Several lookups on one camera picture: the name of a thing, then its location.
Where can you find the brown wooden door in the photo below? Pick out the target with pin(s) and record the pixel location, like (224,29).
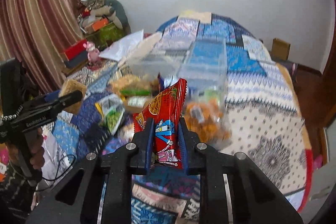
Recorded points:
(316,95)

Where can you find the white pillow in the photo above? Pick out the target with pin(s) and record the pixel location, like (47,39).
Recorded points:
(122,47)

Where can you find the clear plastic storage box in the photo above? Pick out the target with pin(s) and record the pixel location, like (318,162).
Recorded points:
(202,63)

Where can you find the green peas snack bag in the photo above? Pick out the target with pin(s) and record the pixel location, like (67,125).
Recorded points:
(111,110)

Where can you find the brown cardboard box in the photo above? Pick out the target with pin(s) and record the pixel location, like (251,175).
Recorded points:
(280,49)

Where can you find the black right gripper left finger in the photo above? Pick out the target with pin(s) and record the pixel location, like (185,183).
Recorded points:
(98,188)

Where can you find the person left hand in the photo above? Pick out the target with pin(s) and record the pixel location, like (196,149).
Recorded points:
(36,150)

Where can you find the red cartoon snack bag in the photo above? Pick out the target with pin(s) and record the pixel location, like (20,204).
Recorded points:
(165,109)

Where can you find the beige square cake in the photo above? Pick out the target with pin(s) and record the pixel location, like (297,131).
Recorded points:
(71,96)

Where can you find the pink plush toy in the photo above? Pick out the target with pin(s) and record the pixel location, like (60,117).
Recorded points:
(92,52)

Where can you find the green-sealed clear cookie bag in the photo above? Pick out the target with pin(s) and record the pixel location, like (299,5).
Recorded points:
(130,85)

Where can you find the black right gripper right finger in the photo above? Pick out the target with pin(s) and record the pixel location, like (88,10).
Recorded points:
(232,185)

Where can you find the striped red curtain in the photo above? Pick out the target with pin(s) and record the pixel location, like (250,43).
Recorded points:
(36,32)

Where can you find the patchwork blue bed quilt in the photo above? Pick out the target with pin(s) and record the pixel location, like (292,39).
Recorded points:
(262,113)

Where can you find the orange bread snack pack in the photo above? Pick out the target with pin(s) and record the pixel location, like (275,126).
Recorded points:
(208,121)

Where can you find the red and navy boxes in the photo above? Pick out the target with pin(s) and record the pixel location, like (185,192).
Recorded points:
(75,54)

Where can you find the pile of clothes and boxes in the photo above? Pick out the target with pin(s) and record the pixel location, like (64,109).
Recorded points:
(103,22)

